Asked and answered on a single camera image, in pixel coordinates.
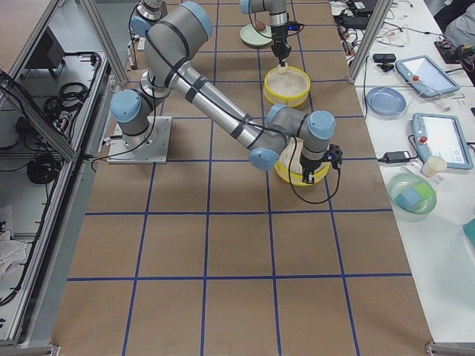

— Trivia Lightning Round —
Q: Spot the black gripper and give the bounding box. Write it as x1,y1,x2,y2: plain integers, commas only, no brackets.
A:
302,165,315,185
271,37,291,66

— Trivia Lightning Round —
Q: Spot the white bun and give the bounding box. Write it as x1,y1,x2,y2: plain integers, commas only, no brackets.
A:
276,63,289,74

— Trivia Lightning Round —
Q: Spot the yellow steamer basket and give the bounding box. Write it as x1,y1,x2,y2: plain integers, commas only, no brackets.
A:
274,138,309,187
263,65,311,108

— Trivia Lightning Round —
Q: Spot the brown bun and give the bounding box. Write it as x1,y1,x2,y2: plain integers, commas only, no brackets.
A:
255,22,266,32

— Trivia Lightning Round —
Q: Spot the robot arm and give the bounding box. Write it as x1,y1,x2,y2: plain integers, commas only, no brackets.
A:
240,0,305,67
111,1,342,185

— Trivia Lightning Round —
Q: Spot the light green plate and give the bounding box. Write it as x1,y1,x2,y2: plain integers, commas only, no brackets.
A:
240,24,272,47

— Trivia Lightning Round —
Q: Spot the black power adapter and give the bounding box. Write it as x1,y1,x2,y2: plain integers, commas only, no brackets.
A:
377,151,414,164

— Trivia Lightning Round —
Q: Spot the black webcam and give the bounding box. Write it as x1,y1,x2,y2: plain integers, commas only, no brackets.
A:
373,53,396,73

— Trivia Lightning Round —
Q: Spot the blue sponge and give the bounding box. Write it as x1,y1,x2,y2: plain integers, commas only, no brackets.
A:
394,187,423,213

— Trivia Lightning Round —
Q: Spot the green glass bowl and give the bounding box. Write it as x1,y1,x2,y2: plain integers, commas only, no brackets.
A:
387,173,437,222

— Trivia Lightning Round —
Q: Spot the blue plate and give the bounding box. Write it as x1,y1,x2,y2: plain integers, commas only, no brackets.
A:
366,87,407,117

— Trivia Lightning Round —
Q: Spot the green sponge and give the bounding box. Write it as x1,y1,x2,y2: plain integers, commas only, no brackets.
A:
413,181,435,200

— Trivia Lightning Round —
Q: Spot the paper cup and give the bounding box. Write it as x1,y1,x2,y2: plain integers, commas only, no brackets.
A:
420,156,448,177

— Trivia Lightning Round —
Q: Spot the near teach pendant tablet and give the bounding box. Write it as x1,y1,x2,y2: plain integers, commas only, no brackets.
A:
411,113,474,170

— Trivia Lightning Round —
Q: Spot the teach pendant tablet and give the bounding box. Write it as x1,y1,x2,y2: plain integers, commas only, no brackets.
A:
395,55,460,97
411,113,474,170

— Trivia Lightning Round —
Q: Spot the far teach pendant tablet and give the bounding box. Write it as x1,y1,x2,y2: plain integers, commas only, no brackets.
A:
395,55,460,97

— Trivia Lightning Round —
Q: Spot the aluminium frame post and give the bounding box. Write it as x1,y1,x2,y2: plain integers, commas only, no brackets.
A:
347,0,392,85

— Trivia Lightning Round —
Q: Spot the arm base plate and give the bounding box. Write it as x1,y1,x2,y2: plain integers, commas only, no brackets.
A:
107,116,172,164

